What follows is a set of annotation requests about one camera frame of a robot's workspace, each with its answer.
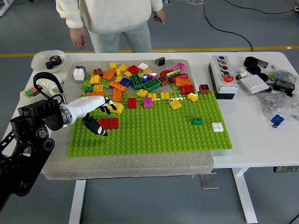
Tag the yellow square brick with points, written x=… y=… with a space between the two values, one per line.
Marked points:
x=142 y=93
x=98 y=88
x=95 y=79
x=175 y=104
x=165 y=96
x=152 y=96
x=193 y=97

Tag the person's right hand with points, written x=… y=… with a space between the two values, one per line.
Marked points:
x=78 y=37

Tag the long red sloped brick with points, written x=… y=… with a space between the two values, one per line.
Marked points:
x=180 y=78

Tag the brown square brick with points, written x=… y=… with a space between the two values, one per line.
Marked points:
x=204 y=89
x=98 y=72

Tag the white furniture frame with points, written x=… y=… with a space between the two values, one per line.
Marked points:
x=4 y=9

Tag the orange two-by-four brick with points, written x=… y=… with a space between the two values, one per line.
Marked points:
x=183 y=82
x=117 y=94
x=93 y=93
x=109 y=74

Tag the white plastic bowl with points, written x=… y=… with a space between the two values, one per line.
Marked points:
x=38 y=61

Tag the orange long curved brick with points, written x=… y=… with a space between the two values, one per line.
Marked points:
x=118 y=86

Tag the small yellow brick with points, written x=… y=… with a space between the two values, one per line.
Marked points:
x=127 y=74
x=113 y=65
x=118 y=72
x=123 y=68

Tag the green hollow brick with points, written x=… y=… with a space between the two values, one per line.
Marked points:
x=137 y=86
x=153 y=88

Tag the lime green long brick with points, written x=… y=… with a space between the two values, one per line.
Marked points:
x=174 y=73

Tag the black power adapter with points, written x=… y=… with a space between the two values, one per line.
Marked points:
x=283 y=86

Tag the blue square brick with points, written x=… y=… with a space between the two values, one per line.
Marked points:
x=125 y=82
x=277 y=119
x=144 y=78

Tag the person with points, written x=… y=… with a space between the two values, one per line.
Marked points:
x=112 y=16

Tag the brown hollow brick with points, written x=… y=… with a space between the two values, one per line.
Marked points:
x=162 y=81

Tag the small clear-lidded black box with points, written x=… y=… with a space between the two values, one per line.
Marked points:
x=263 y=63

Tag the dark grey brick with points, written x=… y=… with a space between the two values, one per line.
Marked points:
x=160 y=61

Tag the white red-green switch box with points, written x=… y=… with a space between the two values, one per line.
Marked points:
x=30 y=93

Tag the black rubber tire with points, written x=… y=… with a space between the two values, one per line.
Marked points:
x=267 y=77
x=245 y=61
x=248 y=69

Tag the person's left forearm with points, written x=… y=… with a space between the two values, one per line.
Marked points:
x=156 y=5

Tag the person's left hand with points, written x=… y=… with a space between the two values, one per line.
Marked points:
x=160 y=16

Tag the grey-brown fabric mat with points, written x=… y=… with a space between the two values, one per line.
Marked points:
x=130 y=166

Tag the white cylinder metal tip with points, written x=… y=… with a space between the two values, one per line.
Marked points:
x=243 y=74

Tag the green studded baseplate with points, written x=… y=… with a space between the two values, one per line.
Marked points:
x=163 y=140

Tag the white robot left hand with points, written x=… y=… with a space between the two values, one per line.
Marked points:
x=86 y=105

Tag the grey metal floor plate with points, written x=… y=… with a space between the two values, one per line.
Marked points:
x=210 y=182

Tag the black metal gears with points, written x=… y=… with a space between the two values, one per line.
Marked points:
x=53 y=62

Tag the person's right forearm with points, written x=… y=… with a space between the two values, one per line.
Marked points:
x=72 y=19

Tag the glossy red brick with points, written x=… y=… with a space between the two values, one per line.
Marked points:
x=187 y=89

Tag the clear bag blue parts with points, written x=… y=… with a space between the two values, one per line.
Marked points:
x=283 y=75

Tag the white flat wall switch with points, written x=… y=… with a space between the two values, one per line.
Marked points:
x=254 y=84

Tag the white square brick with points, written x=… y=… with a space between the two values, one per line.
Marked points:
x=143 y=67
x=217 y=127

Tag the white pushbutton control box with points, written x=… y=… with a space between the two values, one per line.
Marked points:
x=225 y=88

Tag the white and grey brick stack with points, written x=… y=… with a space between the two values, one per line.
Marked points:
x=79 y=74

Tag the red two-by-four brick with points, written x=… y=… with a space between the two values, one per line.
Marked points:
x=109 y=123

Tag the small dark green brick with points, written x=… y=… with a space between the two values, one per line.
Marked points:
x=197 y=121
x=89 y=89

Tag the white printed tube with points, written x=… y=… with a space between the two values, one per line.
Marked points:
x=54 y=88

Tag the red square brick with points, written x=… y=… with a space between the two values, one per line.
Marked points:
x=132 y=103
x=165 y=73
x=133 y=69

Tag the green plastic connector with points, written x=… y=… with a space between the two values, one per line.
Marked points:
x=271 y=77

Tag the yellow arched brick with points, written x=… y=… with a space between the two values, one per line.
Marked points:
x=118 y=109

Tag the pink brick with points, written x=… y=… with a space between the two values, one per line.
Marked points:
x=153 y=75
x=174 y=68

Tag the clear bag of screws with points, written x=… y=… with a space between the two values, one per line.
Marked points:
x=271 y=102

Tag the white table leg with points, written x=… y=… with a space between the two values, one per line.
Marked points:
x=246 y=200
x=77 y=203

